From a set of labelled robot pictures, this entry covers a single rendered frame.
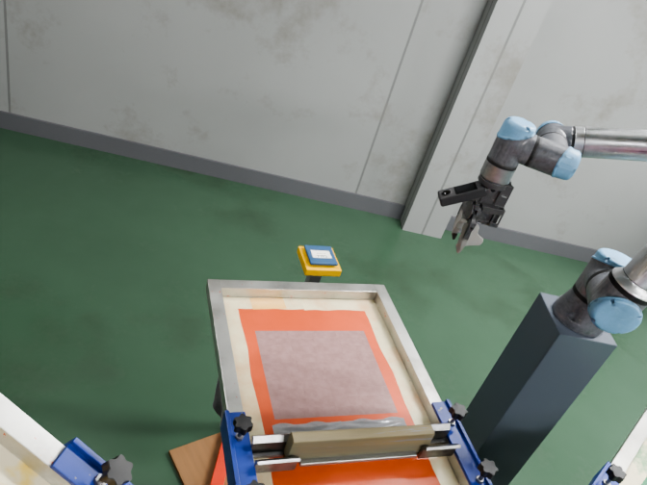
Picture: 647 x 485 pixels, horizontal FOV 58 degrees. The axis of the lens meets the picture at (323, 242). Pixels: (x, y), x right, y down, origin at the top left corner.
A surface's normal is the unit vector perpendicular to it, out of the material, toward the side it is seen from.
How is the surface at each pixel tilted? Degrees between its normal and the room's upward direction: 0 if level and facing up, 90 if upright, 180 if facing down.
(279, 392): 0
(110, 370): 0
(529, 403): 90
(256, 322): 0
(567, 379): 90
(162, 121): 90
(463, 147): 90
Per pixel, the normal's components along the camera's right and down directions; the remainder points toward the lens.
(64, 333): 0.26, -0.79
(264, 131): 0.00, 0.58
